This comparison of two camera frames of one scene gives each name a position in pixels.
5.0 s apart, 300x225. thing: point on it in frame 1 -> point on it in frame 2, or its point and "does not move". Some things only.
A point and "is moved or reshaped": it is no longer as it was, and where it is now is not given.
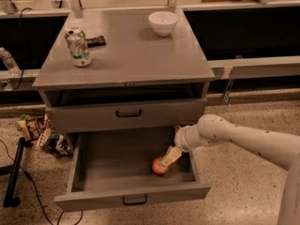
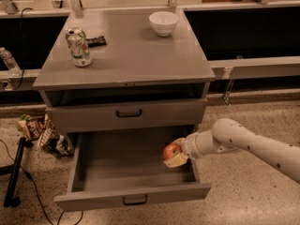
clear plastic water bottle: x=9 y=63 does not move
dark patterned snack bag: x=56 y=143 does not move
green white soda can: x=77 y=43 does not move
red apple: x=158 y=168 is moved or reshaped
